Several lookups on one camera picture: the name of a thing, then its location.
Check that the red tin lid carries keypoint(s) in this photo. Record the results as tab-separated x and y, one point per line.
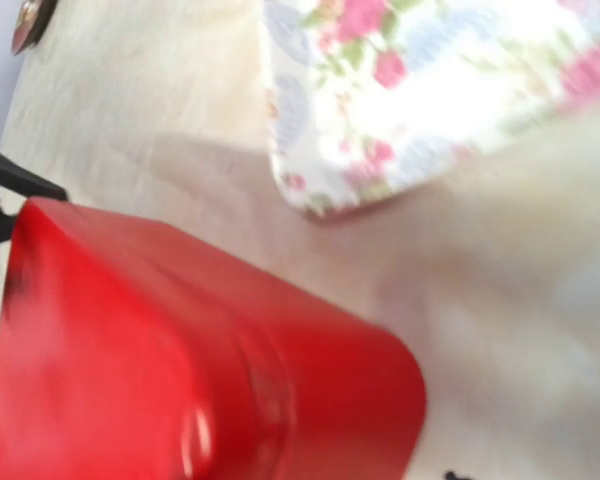
113	368

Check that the red chocolate tin box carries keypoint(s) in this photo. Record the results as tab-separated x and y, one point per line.
356	395

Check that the dark red patterned coaster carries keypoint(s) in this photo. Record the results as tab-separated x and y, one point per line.
33	18

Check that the floral tray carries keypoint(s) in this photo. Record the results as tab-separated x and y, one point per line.
368	99

